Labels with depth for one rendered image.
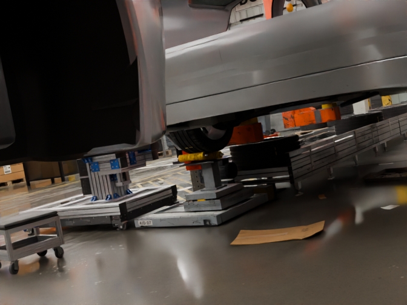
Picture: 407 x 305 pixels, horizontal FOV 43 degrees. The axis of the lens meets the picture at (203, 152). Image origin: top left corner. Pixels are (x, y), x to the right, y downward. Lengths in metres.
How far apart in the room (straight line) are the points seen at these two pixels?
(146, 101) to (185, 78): 2.05
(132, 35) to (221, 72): 1.92
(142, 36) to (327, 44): 1.71
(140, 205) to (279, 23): 2.43
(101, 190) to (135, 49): 4.01
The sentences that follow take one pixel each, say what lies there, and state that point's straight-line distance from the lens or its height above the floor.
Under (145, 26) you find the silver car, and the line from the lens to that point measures 0.93.
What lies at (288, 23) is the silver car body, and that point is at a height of 1.16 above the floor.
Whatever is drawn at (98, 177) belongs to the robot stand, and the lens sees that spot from 4.84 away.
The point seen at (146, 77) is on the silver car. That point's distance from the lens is 0.89.
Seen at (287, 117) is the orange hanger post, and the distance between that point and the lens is 6.46.
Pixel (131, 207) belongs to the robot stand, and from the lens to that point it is 4.48.
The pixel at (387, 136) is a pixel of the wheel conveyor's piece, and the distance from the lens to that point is 7.12.
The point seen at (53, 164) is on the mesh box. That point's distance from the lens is 12.43.
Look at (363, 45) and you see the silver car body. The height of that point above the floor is 0.99.
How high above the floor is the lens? 0.76
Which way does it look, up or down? 3 degrees down
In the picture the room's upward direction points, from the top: 10 degrees counter-clockwise
